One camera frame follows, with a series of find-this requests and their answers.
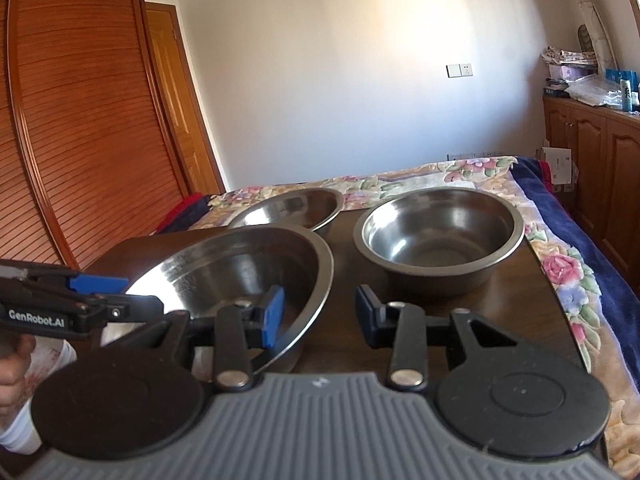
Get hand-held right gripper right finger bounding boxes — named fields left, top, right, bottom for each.
left=355, top=284, right=519, bottom=392

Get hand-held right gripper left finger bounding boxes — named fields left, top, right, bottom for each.
left=97, top=285, right=286, bottom=392

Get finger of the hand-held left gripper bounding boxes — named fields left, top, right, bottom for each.
left=75, top=294, right=166, bottom=322
left=0, top=259, right=130, bottom=295

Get white floral rectangular plate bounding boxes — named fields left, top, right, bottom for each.
left=0, top=322, right=146, bottom=456

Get large steel bowl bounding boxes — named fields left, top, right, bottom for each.
left=125, top=224, right=335, bottom=373

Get small steel bowl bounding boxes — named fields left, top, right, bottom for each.
left=352, top=187, right=526, bottom=297

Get medium steel bowl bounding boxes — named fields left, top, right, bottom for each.
left=226, top=187, right=346, bottom=238

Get person's left hand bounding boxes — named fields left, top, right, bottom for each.
left=0, top=335, right=38, bottom=413

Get red cloth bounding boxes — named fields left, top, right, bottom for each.
left=155, top=192, right=211, bottom=235

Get wooden louvered wardrobe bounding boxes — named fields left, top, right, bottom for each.
left=0, top=0, right=201, bottom=273

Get wooden door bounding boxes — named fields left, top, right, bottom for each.
left=145, top=4, right=226, bottom=196

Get floral blanket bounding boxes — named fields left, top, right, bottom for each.
left=200, top=156, right=640, bottom=480

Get blue blanket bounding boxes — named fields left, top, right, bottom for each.
left=510, top=156, right=640, bottom=341

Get white paper bag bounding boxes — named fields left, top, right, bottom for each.
left=542, top=146, right=573, bottom=186

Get wooden cabinet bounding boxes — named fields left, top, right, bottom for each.
left=542, top=96, right=640, bottom=281

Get purple box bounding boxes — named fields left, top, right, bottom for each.
left=547, top=64, right=598, bottom=81

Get clear plastic bag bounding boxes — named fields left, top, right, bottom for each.
left=567, top=75, right=626, bottom=107

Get stack of newspapers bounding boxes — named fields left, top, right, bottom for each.
left=542, top=46, right=598, bottom=66

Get blue boxes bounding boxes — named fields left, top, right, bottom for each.
left=605, top=67, right=638, bottom=88

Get patterned curtain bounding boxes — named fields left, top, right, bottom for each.
left=555, top=0, right=618, bottom=68

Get wall power strip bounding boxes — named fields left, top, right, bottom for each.
left=446, top=149, right=511, bottom=161

